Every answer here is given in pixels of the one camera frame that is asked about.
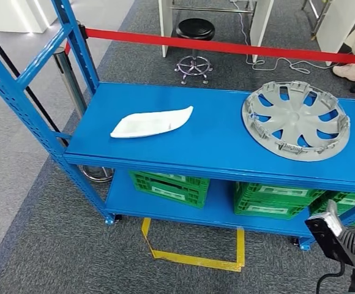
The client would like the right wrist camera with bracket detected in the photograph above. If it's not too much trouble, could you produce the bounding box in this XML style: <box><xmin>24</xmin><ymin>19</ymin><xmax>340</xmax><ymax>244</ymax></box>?
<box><xmin>305</xmin><ymin>200</ymin><xmax>355</xmax><ymax>270</ymax></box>

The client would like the white plastic trim part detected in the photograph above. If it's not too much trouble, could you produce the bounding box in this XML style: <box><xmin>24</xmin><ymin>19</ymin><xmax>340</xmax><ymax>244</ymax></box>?
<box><xmin>110</xmin><ymin>105</ymin><xmax>194</xmax><ymax>139</ymax></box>

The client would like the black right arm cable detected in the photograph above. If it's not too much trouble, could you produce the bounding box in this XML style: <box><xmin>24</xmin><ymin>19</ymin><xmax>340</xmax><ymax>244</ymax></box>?
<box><xmin>315</xmin><ymin>259</ymin><xmax>347</xmax><ymax>294</ymax></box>

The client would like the black round stool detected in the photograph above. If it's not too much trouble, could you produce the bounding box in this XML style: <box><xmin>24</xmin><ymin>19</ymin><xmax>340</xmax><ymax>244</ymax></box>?
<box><xmin>174</xmin><ymin>18</ymin><xmax>216</xmax><ymax>86</ymax></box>

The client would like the yellow floor tape rectangle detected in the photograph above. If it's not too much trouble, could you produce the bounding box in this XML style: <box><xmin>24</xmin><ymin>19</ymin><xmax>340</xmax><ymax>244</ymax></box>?
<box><xmin>141</xmin><ymin>217</ymin><xmax>246</xmax><ymax>273</ymax></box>

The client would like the white desk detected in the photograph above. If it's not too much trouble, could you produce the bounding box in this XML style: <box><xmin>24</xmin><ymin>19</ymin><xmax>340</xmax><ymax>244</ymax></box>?
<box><xmin>301</xmin><ymin>0</ymin><xmax>355</xmax><ymax>68</ymax></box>
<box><xmin>158</xmin><ymin>0</ymin><xmax>275</xmax><ymax>64</ymax></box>

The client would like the black pole stanchion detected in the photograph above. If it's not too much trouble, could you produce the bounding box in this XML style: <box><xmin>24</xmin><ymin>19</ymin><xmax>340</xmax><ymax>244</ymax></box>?
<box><xmin>0</xmin><ymin>20</ymin><xmax>71</xmax><ymax>147</ymax></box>

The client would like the blue metal shelf rack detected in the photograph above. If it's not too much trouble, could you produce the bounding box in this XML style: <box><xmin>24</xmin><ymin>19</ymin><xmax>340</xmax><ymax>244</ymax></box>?
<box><xmin>0</xmin><ymin>0</ymin><xmax>355</xmax><ymax>251</ymax></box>

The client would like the chrome stanchion post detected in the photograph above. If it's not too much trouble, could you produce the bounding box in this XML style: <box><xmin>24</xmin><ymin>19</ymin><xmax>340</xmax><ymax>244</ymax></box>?
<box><xmin>52</xmin><ymin>40</ymin><xmax>115</xmax><ymax>184</ymax></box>

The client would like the grey plastic wheel hubcap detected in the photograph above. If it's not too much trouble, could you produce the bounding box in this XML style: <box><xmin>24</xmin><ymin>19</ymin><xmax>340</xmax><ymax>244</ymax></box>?
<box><xmin>242</xmin><ymin>80</ymin><xmax>351</xmax><ymax>162</ymax></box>

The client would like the red barrier belt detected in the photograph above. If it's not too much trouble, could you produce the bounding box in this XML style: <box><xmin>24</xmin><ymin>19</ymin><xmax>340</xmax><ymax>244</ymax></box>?
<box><xmin>84</xmin><ymin>27</ymin><xmax>355</xmax><ymax>67</ymax></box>

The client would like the white floor cable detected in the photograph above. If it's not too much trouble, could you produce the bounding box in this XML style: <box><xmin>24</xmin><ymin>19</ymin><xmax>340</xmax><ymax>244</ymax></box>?
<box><xmin>230</xmin><ymin>0</ymin><xmax>339</xmax><ymax>76</ymax></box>

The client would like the dark stanchion post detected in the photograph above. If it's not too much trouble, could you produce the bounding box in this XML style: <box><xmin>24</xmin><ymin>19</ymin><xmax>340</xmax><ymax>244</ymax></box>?
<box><xmin>78</xmin><ymin>23</ymin><xmax>101</xmax><ymax>95</ymax></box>

